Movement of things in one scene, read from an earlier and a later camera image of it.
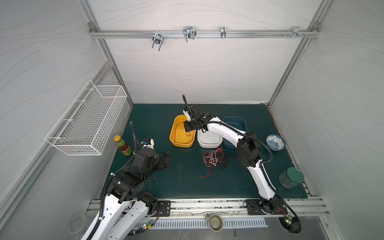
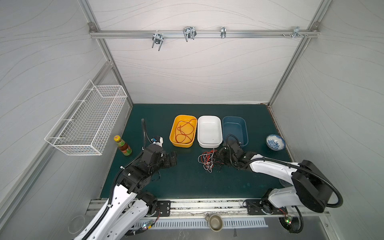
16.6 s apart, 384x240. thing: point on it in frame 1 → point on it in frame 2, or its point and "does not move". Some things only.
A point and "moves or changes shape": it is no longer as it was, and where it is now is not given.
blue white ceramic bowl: x=275 y=142 does not move
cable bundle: x=216 y=158 moves or changes shape
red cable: x=186 y=134 moves or changes shape
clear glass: x=76 y=224 does not move
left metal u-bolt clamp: x=157 y=38 does not move
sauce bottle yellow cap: x=124 y=147 does not move
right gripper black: x=192 y=123 → x=229 y=152
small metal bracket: x=223 y=32 does not move
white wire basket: x=84 y=128 does not move
